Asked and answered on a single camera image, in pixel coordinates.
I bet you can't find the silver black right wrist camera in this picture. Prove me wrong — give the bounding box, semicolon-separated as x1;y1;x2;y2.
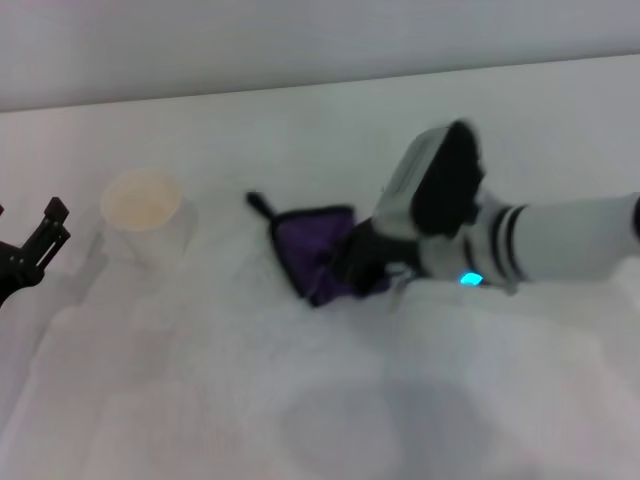
371;118;489;240

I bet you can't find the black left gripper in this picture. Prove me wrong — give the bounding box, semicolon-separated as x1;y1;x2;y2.
0;196;71;307

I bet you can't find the purple rag with black trim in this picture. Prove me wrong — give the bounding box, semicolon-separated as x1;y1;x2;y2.
245;190;397;308

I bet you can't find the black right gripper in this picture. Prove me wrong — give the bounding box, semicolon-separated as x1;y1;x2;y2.
331;217;422;297

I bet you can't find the white paper cup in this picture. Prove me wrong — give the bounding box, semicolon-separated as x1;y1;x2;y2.
99;169;199;272

